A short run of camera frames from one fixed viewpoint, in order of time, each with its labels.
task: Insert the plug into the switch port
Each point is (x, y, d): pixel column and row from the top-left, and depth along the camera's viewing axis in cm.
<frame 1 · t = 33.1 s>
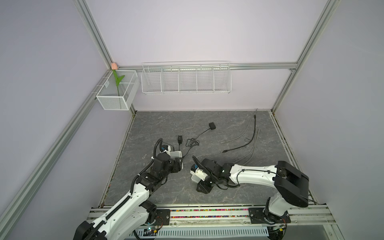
left hand: (177, 161, 82), fingers open
right hand: (199, 188, 80), fingers open
black power adapter small: (193, 142, 103), on the table
black power adapter large: (179, 140, 102), point 3 cm above the table

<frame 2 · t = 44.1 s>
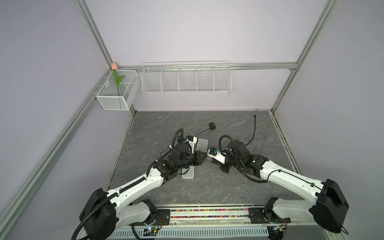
left hand: (208, 157, 74), fingers closed
right hand: (213, 160, 79), fingers closed
white network switch: (189, 174, 89), on the table
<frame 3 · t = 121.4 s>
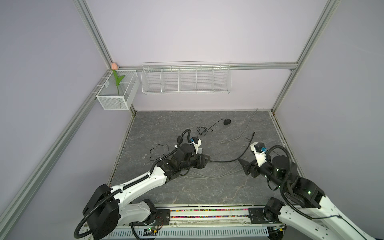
left hand: (207, 159, 77), fingers open
right hand: (246, 155, 68), fingers open
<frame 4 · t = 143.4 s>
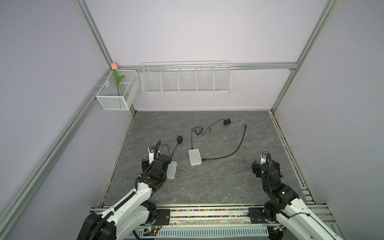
left hand: (151, 158, 84), fingers open
right hand: (266, 162, 81), fingers open
white network switch box: (195, 157, 96), on the table
